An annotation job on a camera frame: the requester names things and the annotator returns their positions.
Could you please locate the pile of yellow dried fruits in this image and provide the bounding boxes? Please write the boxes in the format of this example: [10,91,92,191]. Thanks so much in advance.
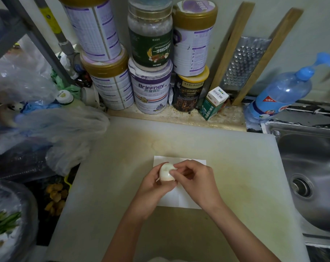
[44,182,69,217]

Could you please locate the white tin purple band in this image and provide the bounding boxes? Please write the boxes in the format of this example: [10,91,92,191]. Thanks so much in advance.
[128,57,173,115]

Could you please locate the white purple tin gold lid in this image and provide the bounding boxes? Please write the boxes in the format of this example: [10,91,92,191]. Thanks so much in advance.
[80,45,135,111]
[172,0,219,77]
[57,0,122,62]

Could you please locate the blue plastic bag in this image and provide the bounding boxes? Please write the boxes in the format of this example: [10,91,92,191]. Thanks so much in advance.
[22,102,62,114]

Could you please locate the dark tin yellow lid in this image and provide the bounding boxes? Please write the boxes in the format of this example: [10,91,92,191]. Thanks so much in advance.
[172,65,210,113]

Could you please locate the green plastic bag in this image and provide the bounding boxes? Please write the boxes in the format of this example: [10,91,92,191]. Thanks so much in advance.
[50,69,83,99]

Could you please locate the crumpled translucent plastic bag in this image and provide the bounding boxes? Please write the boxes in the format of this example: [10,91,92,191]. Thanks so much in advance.
[15,106,110,176]

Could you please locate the green white small carton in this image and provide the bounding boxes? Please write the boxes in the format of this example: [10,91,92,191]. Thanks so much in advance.
[198,86,230,121]

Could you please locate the small panda toy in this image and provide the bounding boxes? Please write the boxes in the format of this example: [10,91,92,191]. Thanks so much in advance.
[4,102,25,112]

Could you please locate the grey metal pipe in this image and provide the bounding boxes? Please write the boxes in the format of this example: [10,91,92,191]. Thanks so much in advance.
[33,0,84,77]

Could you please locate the clear bag with greens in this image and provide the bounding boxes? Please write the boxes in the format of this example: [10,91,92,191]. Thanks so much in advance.
[0,178,39,262]

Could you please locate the person's left forearm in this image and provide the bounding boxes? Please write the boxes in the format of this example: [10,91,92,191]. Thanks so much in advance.
[101,209,154,262]

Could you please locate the metal grater wooden frame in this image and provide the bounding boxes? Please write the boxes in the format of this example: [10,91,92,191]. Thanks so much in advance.
[208,1,304,106]

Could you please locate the white tape roll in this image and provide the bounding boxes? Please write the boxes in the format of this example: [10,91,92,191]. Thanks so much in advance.
[81,86,105,110]

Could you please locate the clear plastic bag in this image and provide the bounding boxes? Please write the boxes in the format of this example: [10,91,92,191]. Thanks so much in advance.
[0,35,58,106]

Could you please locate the white paper sheet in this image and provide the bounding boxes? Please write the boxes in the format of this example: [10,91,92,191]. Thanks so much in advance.
[153,155,207,210]

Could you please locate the blue plastic bottle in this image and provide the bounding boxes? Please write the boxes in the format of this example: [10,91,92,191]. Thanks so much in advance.
[243,52,330,124]

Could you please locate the white plastic cutting board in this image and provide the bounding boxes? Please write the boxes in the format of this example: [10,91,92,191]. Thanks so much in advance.
[45,116,310,262]

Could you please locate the dark glossy bag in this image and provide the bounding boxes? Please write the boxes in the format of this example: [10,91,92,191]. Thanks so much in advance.
[0,147,56,183]

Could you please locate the steel sink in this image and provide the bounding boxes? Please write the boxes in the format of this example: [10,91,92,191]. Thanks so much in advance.
[262,120,330,249]

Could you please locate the beige egg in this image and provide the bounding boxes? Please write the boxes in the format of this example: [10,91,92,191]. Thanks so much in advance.
[159,163,178,182]

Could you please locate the person's white shirt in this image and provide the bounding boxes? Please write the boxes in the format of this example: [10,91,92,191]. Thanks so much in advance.
[147,257,187,262]

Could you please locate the small white cap bottle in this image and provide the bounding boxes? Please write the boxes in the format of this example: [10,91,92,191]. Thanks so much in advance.
[55,90,85,108]

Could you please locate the green label jar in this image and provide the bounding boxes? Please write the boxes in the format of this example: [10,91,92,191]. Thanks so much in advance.
[127,2,174,73]

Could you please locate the blue lid container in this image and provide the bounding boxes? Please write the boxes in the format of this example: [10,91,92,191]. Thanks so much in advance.
[128,0,174,7]

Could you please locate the person's right forearm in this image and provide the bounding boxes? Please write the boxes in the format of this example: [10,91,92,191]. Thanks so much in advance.
[207,202,281,262]

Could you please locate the person's right hand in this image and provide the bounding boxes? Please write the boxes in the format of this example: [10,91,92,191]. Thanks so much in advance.
[169,159,225,213]

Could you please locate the person's left hand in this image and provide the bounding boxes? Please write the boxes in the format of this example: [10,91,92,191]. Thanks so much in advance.
[129,162,179,221]

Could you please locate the grey metal shelf rack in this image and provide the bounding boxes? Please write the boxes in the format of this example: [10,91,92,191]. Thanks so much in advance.
[0,0,76,86]

